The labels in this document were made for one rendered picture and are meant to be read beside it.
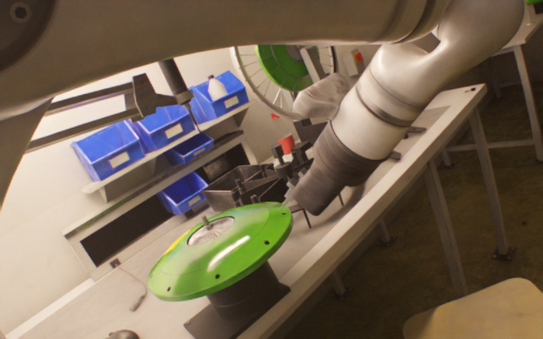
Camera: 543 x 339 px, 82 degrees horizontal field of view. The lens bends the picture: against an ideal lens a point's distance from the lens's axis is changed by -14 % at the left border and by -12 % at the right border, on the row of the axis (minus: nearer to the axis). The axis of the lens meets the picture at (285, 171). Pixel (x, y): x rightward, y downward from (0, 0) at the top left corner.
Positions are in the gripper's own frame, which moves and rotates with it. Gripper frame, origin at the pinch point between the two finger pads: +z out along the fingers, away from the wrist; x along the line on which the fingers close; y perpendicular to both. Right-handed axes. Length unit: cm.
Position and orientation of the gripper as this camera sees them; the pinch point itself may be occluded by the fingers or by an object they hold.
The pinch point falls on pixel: (284, 205)
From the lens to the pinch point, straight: 52.1
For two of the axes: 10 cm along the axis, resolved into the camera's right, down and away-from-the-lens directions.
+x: 5.7, -4.7, 6.8
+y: 7.4, 6.5, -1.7
